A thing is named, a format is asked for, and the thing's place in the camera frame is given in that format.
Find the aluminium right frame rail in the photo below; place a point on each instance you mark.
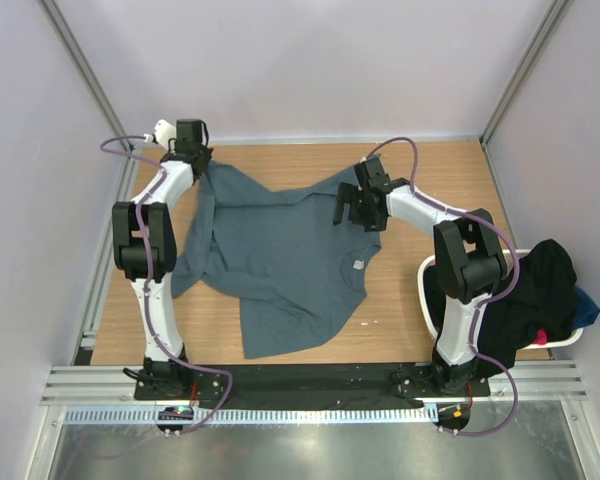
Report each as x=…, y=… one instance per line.
x=539, y=41

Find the aluminium front frame rail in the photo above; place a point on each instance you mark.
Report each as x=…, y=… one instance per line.
x=527, y=381

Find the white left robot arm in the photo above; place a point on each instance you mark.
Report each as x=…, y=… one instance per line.
x=145, y=250

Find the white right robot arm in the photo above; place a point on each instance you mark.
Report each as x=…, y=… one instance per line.
x=469, y=260

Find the aluminium left frame rail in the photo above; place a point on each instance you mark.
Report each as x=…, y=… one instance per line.
x=67, y=39

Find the black t-shirt in basket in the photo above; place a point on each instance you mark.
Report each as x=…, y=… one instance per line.
x=544, y=299

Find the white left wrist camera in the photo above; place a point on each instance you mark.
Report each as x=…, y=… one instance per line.
x=163, y=134

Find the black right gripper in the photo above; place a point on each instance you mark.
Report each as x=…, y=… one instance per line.
x=349, y=193

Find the blue garment in basket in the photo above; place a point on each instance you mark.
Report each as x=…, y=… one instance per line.
x=587, y=311

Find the pink garment in basket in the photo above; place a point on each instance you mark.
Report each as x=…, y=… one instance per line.
x=541, y=337

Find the white slotted cable duct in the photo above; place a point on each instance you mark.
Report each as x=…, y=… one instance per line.
x=164, y=415

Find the aluminium frame rail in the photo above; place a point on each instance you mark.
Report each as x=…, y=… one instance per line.
x=67, y=39
x=527, y=381
x=539, y=41

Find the teal blue t-shirt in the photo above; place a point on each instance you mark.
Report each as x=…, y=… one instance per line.
x=298, y=277

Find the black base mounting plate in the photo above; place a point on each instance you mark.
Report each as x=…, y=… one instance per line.
x=286, y=385

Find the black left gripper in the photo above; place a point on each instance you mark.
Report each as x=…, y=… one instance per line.
x=206, y=154

